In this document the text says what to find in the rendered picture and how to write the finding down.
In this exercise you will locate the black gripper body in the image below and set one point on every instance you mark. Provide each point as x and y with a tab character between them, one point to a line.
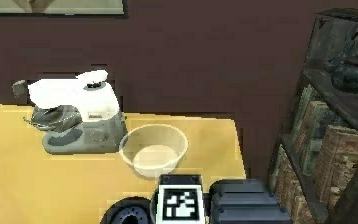
128	213

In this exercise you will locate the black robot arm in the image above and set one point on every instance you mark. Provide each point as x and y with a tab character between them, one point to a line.
233	203

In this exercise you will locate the clear glass bowl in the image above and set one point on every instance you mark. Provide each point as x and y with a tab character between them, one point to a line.
153	151

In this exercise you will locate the yellow wooden table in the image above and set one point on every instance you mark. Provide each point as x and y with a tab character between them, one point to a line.
53	180

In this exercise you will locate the white grey stand mixer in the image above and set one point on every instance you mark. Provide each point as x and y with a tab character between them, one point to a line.
87	113

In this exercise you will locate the dark wooden bookshelf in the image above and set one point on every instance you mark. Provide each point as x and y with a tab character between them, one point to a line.
323	140

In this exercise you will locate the dark blue kettle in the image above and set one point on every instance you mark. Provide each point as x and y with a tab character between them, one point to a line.
352	75

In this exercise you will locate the framed wall picture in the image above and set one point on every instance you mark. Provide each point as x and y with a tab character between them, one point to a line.
55	6

